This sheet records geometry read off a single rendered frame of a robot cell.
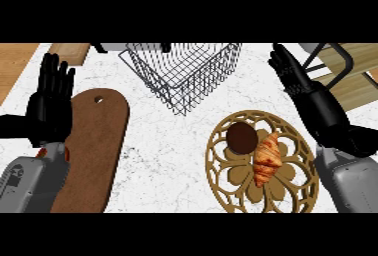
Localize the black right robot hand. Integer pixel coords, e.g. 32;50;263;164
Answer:
268;43;378;158

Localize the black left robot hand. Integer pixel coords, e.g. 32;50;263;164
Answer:
0;52;77;149

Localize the golden brown croissant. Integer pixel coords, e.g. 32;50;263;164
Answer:
253;131;284;189

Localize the gold round openwork placemat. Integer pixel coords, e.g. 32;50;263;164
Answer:
204;109;321;214

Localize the pale wooden chair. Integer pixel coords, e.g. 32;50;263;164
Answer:
297;43;378;113

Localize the light wooden board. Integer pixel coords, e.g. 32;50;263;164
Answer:
0;43;42;106

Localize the brown wooden cutting board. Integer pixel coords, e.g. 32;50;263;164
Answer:
49;87;132;214

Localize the pale wooden block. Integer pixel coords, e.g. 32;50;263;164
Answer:
46;43;92;66

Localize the dark brown round cookie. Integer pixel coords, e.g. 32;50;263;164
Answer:
225;121;260;156

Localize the grey wire tiered basket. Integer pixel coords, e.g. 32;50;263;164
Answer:
117;43;244;117

